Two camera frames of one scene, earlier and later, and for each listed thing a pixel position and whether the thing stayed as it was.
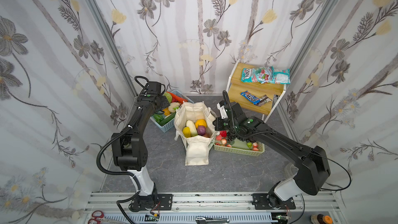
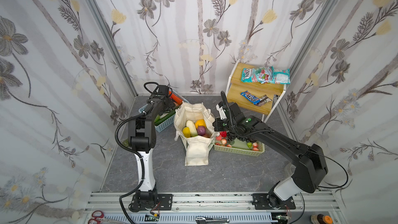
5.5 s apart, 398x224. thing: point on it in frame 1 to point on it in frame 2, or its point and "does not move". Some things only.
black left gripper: [163, 102] to [168, 100]
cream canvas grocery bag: [197, 149] does not move
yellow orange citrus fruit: [200, 122] does not move
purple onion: [201, 130] does not move
